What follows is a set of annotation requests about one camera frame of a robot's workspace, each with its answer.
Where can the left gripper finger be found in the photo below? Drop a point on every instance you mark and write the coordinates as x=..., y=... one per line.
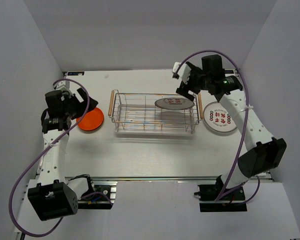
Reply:
x=92, y=104
x=82, y=93

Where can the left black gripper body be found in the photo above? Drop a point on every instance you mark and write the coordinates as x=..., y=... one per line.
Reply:
x=74, y=107

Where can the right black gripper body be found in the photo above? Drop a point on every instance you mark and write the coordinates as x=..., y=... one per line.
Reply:
x=198, y=81

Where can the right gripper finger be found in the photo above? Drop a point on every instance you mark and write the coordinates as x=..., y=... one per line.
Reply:
x=191, y=97
x=183, y=90

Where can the orange plate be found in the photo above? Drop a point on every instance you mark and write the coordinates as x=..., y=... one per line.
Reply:
x=92, y=120

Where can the white printed plate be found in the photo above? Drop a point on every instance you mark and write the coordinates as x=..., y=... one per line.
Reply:
x=174, y=103
x=217, y=119

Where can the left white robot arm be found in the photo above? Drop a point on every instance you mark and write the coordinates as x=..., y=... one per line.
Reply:
x=53, y=196

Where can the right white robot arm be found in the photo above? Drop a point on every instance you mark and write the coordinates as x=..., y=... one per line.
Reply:
x=259, y=150

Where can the left blue label sticker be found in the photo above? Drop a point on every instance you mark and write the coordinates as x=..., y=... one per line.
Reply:
x=75, y=73

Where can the blue label sticker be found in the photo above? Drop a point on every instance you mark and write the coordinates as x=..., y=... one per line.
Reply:
x=75, y=73
x=228, y=72

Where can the right blue label sticker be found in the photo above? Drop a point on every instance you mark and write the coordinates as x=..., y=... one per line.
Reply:
x=228, y=72

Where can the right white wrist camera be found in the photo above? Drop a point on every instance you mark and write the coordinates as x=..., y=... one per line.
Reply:
x=181, y=72

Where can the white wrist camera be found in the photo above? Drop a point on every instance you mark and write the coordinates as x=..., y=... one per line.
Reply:
x=62, y=85
x=181, y=72

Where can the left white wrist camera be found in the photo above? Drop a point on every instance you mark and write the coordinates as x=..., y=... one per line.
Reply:
x=62, y=85

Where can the wire dish rack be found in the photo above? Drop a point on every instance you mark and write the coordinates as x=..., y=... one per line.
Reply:
x=136, y=114

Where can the aluminium rail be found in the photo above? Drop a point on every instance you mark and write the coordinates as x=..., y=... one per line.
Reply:
x=154, y=178

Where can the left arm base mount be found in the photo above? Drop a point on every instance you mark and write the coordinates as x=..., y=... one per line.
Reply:
x=101, y=197

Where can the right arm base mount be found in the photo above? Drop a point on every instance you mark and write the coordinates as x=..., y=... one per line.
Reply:
x=232, y=202

